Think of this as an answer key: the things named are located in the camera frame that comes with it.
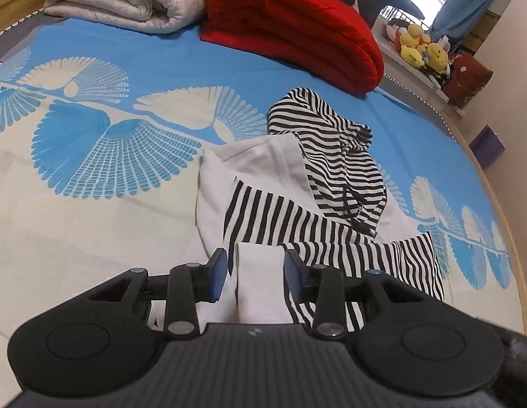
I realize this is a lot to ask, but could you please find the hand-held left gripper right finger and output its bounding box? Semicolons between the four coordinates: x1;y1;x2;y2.
285;249;434;341

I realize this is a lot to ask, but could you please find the blue white patterned bed sheet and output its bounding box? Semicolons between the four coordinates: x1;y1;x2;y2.
0;11;519;392

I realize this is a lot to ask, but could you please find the blue curtain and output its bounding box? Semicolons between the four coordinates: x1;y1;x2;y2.
429;0;523;39

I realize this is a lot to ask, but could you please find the wooden bed frame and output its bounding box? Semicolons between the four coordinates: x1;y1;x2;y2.
0;0;527;336

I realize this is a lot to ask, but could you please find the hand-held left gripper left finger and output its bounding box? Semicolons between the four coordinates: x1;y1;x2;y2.
88;249;228;341

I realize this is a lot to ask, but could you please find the dark red bag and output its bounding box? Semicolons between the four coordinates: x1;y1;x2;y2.
442;53;494;109

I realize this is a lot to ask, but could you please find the purple box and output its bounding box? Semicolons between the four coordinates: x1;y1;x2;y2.
470;126;506;170

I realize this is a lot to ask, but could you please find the black wire basket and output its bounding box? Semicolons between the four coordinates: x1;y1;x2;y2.
380;5;426;24

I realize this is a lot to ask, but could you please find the white shelf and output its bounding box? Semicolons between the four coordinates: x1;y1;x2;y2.
372;21;466;117

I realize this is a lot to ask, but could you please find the red folded blanket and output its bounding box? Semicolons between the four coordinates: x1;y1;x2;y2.
200;0;385;96

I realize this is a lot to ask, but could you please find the grey folded quilt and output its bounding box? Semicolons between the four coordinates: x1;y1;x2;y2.
43;0;206;35

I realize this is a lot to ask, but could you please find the yellow plush toy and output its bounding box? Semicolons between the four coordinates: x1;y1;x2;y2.
400;23;431;68
424;42;452;74

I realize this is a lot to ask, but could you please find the pink plush toy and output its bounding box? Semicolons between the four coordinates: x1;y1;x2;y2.
386;23;404;47

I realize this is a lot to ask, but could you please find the black white striped hoodie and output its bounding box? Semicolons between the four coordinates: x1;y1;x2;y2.
194;87;446;334

